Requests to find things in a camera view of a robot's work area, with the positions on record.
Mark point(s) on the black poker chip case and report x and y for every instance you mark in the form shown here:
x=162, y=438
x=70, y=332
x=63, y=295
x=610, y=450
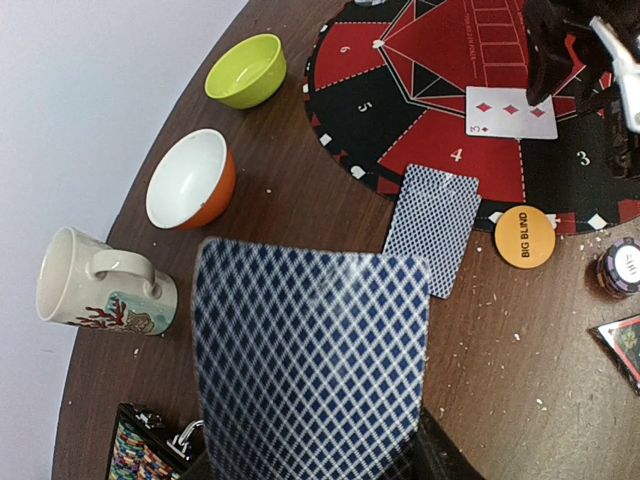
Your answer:
x=143, y=447

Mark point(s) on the black red triangular all-in marker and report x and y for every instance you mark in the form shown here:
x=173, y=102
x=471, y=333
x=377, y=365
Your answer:
x=620, y=339

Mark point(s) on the lime green bowl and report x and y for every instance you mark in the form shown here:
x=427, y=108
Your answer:
x=249, y=73

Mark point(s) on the dealt card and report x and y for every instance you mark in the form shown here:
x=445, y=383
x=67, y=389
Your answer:
x=433, y=218

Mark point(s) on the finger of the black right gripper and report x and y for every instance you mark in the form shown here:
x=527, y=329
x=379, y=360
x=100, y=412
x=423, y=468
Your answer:
x=555, y=32

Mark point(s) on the ceramic coral pattern mug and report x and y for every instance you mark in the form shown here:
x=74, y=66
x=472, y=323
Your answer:
x=85, y=283

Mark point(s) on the blue grey cloth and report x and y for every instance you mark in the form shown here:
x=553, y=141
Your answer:
x=310, y=363

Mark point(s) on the white orange bowl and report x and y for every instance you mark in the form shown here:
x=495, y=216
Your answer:
x=193, y=183

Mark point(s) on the orange big blind button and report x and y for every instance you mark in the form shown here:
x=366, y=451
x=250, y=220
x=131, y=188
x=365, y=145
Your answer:
x=525, y=237

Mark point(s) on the three of diamonds card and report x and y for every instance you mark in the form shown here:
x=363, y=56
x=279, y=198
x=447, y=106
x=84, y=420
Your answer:
x=505, y=113

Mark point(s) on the red black poker mat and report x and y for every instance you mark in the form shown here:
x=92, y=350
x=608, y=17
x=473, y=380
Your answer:
x=441, y=84

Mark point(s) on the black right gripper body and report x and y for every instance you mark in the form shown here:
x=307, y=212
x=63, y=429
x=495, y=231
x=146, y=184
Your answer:
x=607, y=43

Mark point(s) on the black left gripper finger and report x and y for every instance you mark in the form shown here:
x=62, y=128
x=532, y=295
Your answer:
x=435, y=456

